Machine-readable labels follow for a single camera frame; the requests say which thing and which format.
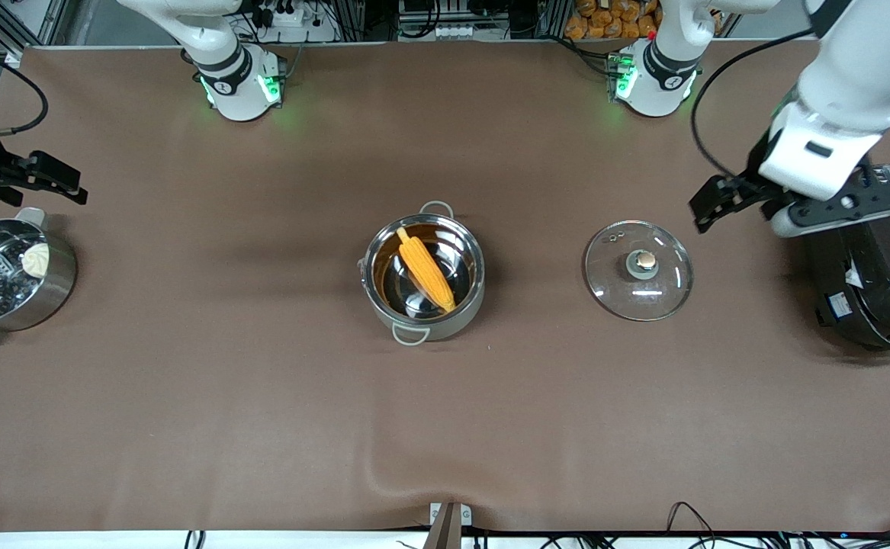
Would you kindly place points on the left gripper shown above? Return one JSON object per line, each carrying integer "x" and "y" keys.
{"x": 755, "y": 187}

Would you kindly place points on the glass pot lid with knob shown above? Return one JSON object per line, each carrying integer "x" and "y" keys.
{"x": 612, "y": 290}

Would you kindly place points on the yellow corn cob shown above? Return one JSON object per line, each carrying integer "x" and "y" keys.
{"x": 428, "y": 271}

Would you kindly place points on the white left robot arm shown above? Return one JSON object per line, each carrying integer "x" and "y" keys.
{"x": 864, "y": 61}

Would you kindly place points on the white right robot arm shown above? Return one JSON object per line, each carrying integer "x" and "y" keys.
{"x": 235, "y": 76}

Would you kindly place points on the shiny steel steamer pot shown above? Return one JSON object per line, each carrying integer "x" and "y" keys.
{"x": 40, "y": 301}

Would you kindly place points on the stainless steel cooking pot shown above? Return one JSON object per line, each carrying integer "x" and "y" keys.
{"x": 452, "y": 325}

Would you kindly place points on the white steamed bun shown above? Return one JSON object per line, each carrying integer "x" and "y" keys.
{"x": 36, "y": 259}

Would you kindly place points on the black rice cooker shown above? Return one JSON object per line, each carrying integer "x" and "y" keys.
{"x": 879, "y": 297}

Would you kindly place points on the smooth table cover mat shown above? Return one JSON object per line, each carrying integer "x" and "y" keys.
{"x": 567, "y": 419}

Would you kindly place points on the white power strip with plugs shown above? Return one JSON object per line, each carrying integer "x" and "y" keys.
{"x": 288, "y": 17}

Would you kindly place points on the aluminium frame profile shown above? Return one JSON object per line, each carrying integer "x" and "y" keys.
{"x": 40, "y": 23}

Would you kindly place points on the small metal bracket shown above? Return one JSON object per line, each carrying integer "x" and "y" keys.
{"x": 464, "y": 515}

